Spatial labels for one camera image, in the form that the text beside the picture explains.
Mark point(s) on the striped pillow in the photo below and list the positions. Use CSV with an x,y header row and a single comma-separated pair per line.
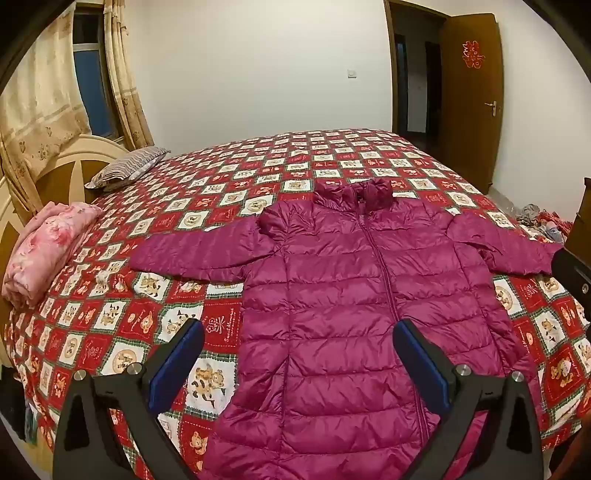
x,y
124,168

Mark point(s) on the cream wooden headboard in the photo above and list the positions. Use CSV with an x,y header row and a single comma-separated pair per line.
x,y
69,161

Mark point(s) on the red paper door decoration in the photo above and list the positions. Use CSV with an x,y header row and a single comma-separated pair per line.
x,y
473,52

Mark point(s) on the magenta puffer jacket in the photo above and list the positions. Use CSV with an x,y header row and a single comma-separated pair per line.
x,y
341,300

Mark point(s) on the window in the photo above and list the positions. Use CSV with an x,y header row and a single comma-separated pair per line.
x,y
92,78

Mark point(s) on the dark wooden door frame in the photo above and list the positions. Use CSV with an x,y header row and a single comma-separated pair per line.
x,y
391,69

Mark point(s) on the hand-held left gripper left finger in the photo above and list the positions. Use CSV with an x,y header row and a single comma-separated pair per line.
x,y
178,362

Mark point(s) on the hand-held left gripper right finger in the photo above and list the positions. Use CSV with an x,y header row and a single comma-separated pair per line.
x,y
422,364

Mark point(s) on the brown wooden cabinet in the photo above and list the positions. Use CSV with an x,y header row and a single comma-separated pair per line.
x,y
582,212

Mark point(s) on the red patterned bed quilt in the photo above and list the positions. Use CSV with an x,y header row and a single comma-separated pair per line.
x,y
207,194

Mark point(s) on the pink folded blanket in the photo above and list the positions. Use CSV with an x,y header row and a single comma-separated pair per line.
x,y
46,249

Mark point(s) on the pile of clothes and packets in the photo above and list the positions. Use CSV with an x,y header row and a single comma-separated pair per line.
x,y
540,219

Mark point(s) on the brown wooden door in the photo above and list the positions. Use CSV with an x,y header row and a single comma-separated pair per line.
x,y
466,115

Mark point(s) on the beige sheer curtain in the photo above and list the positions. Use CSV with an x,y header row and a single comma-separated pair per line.
x,y
37,101

